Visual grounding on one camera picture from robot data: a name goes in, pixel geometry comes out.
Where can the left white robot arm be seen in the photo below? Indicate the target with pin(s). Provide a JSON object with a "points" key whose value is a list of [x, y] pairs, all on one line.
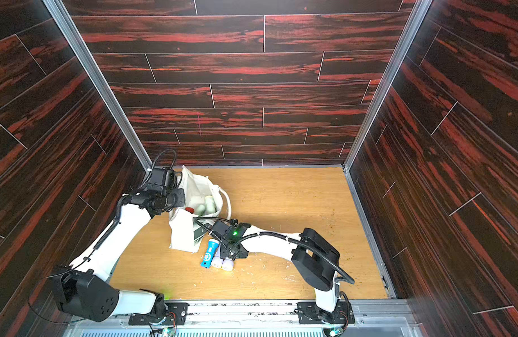
{"points": [[82, 289]]}

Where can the aluminium front rail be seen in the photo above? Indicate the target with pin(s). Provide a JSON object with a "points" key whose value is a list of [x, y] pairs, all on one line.
{"points": [[261, 318]]}

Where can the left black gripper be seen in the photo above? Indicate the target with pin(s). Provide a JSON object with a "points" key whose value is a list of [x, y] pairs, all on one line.
{"points": [[181, 201]]}

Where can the blue flashlight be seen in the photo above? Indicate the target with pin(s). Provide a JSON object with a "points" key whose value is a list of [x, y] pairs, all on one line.
{"points": [[210, 253]]}

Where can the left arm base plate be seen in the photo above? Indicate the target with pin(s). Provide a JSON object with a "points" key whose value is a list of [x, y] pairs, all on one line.
{"points": [[170, 314]]}

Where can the white floral canvas tote bag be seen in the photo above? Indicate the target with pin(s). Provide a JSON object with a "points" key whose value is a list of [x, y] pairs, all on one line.
{"points": [[202, 198]]}

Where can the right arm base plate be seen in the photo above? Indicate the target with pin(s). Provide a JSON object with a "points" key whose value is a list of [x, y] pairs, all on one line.
{"points": [[309, 313]]}

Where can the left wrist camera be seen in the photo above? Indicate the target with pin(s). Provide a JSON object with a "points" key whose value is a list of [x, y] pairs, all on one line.
{"points": [[161, 179]]}

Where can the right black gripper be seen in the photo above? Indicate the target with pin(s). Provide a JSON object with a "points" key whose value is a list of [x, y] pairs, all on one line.
{"points": [[219, 229]]}

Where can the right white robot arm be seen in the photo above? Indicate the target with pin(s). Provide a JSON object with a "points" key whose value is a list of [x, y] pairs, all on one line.
{"points": [[316, 260]]}

